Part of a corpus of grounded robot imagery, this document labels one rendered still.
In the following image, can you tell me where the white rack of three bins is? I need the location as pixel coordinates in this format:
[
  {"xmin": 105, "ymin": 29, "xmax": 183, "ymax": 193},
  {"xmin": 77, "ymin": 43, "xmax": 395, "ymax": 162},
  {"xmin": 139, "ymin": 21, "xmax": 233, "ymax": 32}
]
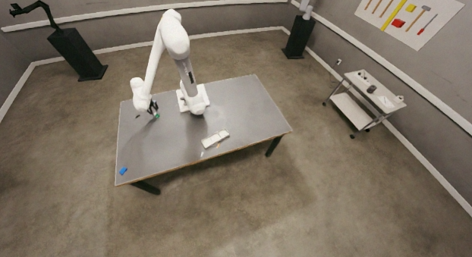
[{"xmin": 201, "ymin": 128, "xmax": 230, "ymax": 149}]

